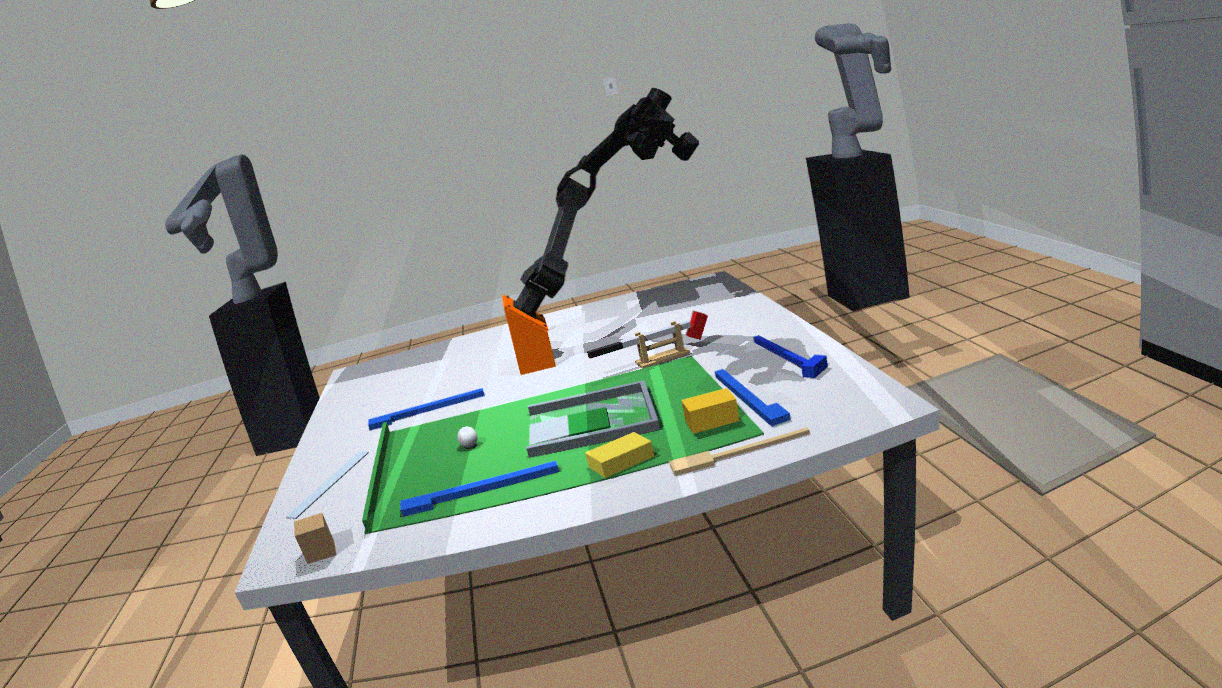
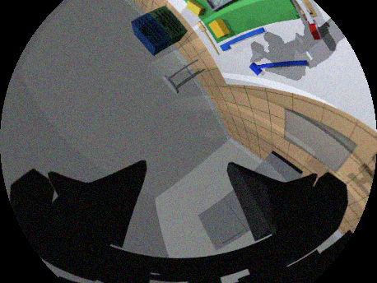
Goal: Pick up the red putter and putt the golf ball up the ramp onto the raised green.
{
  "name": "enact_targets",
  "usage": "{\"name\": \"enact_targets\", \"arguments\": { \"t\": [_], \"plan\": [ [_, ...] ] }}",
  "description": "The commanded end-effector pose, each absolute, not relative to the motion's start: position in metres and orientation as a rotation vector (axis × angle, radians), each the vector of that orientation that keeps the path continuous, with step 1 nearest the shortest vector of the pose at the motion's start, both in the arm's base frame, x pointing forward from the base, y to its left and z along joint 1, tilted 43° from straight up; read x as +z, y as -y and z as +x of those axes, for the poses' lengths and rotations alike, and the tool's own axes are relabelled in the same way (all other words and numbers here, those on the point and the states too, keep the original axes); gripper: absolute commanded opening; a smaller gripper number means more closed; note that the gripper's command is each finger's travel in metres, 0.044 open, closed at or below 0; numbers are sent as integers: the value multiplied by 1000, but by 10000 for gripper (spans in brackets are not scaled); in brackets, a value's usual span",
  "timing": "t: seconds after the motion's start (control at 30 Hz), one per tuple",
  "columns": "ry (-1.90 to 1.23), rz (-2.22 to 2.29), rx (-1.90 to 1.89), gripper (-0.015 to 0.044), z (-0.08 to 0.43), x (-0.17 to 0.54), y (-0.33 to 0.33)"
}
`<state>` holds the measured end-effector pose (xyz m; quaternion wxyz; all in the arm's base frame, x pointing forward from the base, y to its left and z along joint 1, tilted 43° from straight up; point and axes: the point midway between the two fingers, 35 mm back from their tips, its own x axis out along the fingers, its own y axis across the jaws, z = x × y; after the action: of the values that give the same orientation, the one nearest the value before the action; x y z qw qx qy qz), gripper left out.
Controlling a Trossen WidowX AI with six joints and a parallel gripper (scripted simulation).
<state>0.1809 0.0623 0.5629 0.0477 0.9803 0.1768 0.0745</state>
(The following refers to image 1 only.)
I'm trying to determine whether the white golf ball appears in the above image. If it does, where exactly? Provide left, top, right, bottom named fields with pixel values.
left=457, top=426, right=478, bottom=448

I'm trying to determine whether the yellow rectangular block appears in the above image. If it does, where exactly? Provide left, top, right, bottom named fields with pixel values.
left=585, top=433, right=654, bottom=478
left=681, top=389, right=741, bottom=433

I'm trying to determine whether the green flat mat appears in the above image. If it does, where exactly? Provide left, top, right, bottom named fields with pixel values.
left=364, top=356, right=764, bottom=534

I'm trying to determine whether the pale blue flat bar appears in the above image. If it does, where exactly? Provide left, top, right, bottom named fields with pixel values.
left=286, top=451, right=369, bottom=519

